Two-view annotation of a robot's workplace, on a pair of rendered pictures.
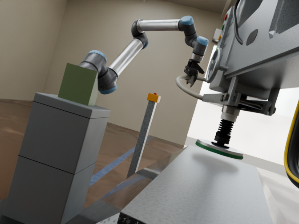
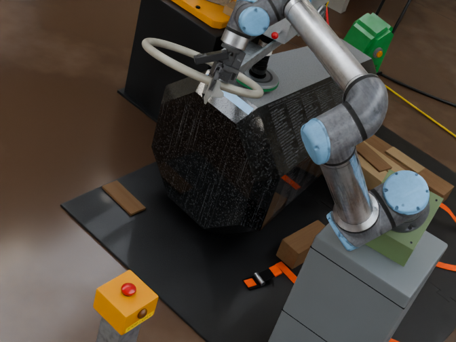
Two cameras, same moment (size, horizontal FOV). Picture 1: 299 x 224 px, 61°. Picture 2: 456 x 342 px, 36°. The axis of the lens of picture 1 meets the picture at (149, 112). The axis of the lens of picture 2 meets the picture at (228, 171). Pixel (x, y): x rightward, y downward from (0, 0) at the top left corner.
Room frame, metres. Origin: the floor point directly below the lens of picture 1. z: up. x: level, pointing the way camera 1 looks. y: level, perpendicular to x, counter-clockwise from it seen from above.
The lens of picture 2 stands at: (3.95, 0.51, 2.50)
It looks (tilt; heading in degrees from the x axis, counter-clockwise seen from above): 37 degrees down; 197
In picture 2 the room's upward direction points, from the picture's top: 18 degrees clockwise
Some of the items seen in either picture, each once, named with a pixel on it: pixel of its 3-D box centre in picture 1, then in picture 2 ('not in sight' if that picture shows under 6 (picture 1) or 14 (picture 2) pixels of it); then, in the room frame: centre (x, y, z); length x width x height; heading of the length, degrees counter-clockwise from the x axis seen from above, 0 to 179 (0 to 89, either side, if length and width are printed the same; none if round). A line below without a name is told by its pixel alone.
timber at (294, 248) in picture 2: not in sight; (305, 243); (1.12, 0.17, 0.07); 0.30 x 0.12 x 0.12; 162
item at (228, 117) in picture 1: (228, 116); not in sight; (1.16, -0.36, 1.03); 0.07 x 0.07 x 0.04
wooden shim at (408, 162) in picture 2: not in sight; (404, 160); (0.00, 0.40, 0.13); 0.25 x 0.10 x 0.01; 75
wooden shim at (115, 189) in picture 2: not in sight; (123, 197); (1.44, -0.77, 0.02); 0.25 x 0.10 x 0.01; 73
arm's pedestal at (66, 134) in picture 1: (60, 158); (345, 311); (1.79, 0.51, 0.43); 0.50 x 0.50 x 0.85; 82
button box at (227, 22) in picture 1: (223, 38); not in sight; (1.23, -0.24, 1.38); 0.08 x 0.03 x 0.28; 0
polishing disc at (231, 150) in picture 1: (219, 146); (256, 74); (1.16, -0.36, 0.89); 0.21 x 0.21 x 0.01
